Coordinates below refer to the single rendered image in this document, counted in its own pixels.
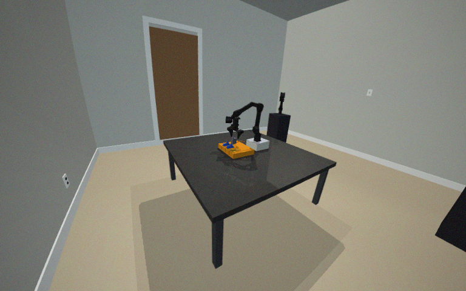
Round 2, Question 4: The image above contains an orange flat deck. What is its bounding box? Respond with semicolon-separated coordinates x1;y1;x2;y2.
218;141;254;159

